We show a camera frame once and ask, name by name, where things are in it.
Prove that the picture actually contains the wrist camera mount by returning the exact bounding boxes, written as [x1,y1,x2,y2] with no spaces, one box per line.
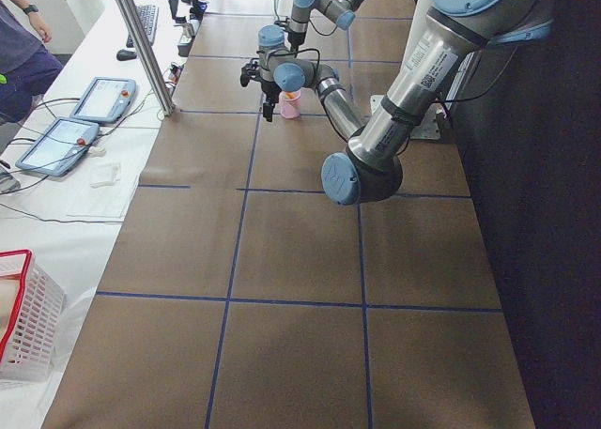
[239,58,261,87]
[273,20,288,32]

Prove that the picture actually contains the pink mesh pen holder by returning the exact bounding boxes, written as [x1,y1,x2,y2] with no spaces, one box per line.
[280,90,301,119]

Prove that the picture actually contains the black camera cable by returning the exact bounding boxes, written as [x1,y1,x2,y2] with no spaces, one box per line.
[307,10,340,37]
[256,47,323,81]

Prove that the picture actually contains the far teach pendant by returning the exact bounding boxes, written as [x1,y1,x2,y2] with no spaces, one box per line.
[70,77,137,124]

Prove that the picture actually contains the near teach pendant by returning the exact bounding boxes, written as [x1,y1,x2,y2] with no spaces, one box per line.
[16,117,100,177]

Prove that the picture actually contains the black computer mouse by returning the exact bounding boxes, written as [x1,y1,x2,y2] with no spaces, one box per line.
[116,49,137,61]

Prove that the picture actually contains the teach pendant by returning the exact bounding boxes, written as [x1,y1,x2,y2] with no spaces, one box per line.
[70,77,137,124]
[16,117,100,177]

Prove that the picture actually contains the person in dark clothes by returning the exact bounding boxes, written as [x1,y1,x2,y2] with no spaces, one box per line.
[1,0,63,123]

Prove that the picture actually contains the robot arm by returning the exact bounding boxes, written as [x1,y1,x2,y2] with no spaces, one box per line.
[240,0,554,206]
[286,0,364,52]

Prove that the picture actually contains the aluminium frame post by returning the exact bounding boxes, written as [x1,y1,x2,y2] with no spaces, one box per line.
[115,0,175,116]

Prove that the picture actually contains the white red plastic basket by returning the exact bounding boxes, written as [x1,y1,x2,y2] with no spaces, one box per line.
[1,250,65,382]

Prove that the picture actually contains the black keyboard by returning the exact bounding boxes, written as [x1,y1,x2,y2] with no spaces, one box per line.
[136,4,159,45]

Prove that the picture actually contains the white crumpled tissue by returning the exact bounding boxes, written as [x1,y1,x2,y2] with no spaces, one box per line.
[89,162,121,188]

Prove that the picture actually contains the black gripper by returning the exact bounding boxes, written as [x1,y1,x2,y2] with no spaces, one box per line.
[287,31,305,50]
[260,78,282,122]

